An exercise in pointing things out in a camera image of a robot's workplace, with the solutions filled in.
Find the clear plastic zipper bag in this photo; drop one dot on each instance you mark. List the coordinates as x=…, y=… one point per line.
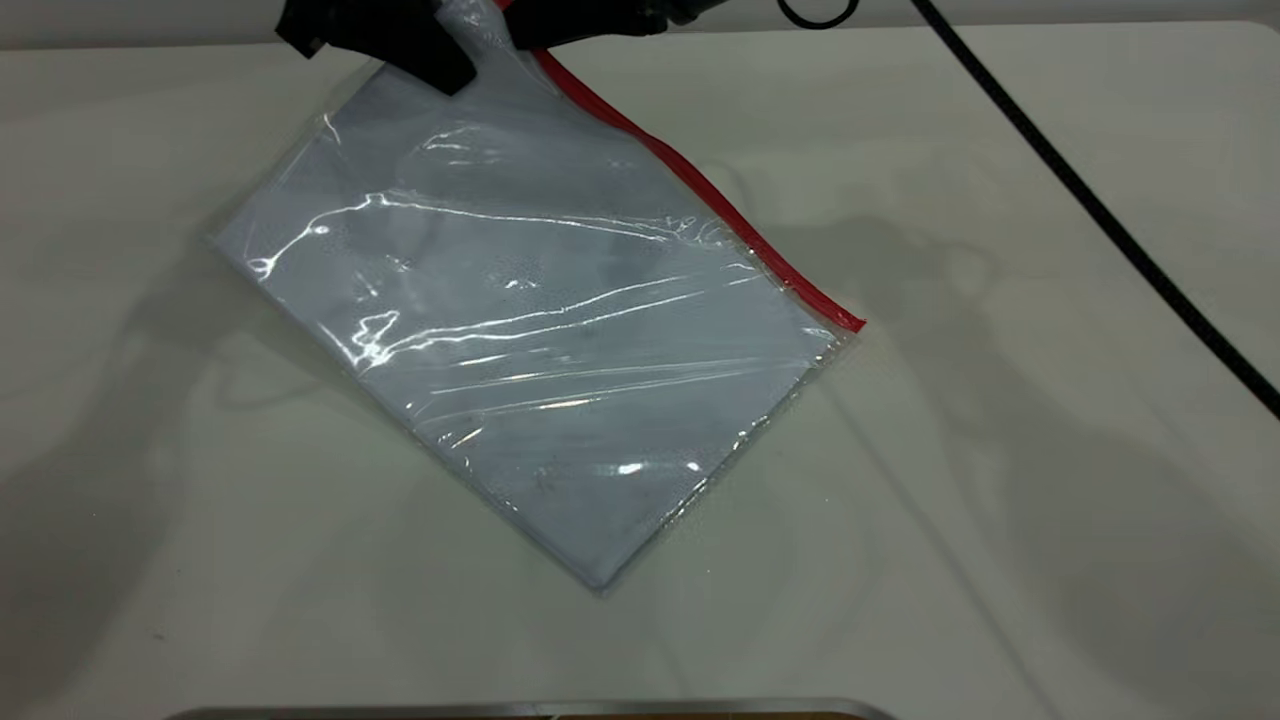
x=520, y=330

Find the white paper stack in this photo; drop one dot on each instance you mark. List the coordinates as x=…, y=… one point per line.
x=540, y=370

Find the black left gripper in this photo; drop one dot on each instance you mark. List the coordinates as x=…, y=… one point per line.
x=360, y=22

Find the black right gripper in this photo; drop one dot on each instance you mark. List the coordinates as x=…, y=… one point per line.
x=680, y=10

